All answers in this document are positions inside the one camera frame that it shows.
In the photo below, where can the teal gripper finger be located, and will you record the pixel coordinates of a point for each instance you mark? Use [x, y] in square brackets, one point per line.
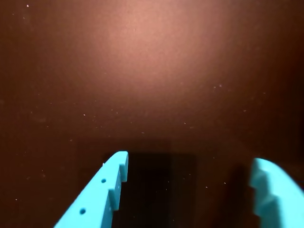
[280, 202]
[95, 194]

